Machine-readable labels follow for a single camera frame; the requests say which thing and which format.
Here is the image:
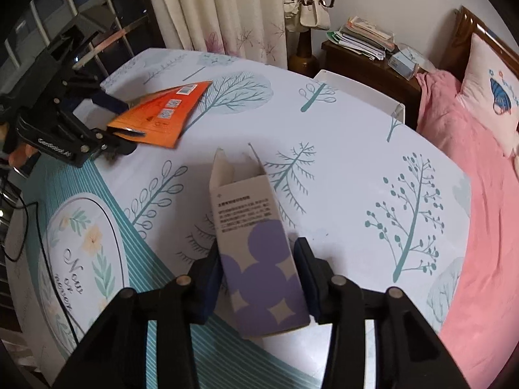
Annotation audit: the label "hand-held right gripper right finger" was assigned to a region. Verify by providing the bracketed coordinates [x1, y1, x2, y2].
[293, 236, 473, 389]

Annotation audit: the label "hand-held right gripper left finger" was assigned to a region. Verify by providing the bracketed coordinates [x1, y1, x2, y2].
[53, 245, 224, 389]

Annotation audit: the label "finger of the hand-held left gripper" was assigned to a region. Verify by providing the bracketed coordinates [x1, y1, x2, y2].
[61, 111, 147, 157]
[53, 75, 130, 113]

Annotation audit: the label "orange packet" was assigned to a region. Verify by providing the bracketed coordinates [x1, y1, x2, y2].
[106, 81, 213, 148]

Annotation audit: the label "white purple dotted carton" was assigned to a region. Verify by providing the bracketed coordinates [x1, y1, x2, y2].
[210, 144, 312, 338]

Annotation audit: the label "person's left hand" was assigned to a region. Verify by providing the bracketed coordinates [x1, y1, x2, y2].
[0, 124, 41, 169]

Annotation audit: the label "tree print tablecloth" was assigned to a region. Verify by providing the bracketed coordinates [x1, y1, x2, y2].
[6, 48, 473, 389]

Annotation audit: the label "cream curtain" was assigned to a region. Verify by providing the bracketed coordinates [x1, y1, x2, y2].
[142, 0, 288, 69]

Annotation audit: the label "pink bedsheet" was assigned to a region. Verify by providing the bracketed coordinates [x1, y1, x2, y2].
[416, 69, 519, 385]

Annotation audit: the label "wooden coat stand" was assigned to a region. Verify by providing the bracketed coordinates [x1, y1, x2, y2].
[287, 28, 321, 77]

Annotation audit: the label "wooden nightstand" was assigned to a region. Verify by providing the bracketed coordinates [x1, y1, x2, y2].
[321, 40, 423, 108]

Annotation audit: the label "tissue box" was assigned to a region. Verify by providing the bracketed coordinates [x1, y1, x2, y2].
[387, 46, 420, 78]

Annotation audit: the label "stack of books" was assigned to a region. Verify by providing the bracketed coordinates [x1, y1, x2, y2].
[326, 16, 396, 61]

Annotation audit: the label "pink pillow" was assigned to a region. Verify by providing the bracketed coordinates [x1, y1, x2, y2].
[456, 32, 519, 157]

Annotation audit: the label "wooden headboard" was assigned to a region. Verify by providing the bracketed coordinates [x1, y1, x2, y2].
[452, 6, 519, 86]

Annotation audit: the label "black cable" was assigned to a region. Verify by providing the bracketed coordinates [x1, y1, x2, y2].
[0, 176, 41, 262]

